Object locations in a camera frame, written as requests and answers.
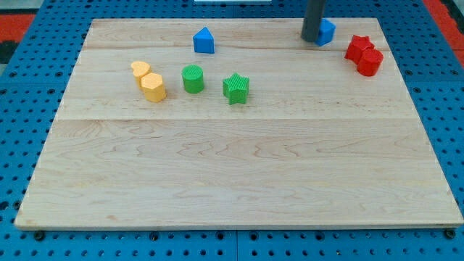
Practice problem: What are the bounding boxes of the wooden board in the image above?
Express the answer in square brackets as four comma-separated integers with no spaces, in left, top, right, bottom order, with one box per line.
[14,18,463,231]

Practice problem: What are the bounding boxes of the green star block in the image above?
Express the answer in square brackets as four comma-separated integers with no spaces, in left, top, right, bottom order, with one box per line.
[223,72,249,105]

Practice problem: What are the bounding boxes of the green cylinder block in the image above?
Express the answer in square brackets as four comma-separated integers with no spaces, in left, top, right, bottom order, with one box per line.
[181,65,204,94]

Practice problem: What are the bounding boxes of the yellow hexagon block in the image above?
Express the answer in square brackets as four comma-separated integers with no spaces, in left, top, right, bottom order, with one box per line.
[141,72,167,102]

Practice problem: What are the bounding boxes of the blue triangle block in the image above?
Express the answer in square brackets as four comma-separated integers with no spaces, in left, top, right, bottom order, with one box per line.
[193,27,215,54]

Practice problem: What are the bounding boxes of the yellow heart block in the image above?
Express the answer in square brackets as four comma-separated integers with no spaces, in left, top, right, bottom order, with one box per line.
[130,61,152,89]

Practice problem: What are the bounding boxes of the blue cube block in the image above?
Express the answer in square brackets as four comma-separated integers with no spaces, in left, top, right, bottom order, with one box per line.
[315,18,336,46]

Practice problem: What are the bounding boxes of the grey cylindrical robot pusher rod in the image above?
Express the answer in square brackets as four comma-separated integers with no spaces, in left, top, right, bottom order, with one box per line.
[301,0,326,42]

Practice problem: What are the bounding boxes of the red star block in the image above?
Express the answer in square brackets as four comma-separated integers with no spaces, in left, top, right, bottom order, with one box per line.
[344,35,375,65]

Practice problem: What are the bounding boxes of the red cylinder block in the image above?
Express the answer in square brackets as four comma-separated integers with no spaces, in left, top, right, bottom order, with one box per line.
[357,49,384,77]

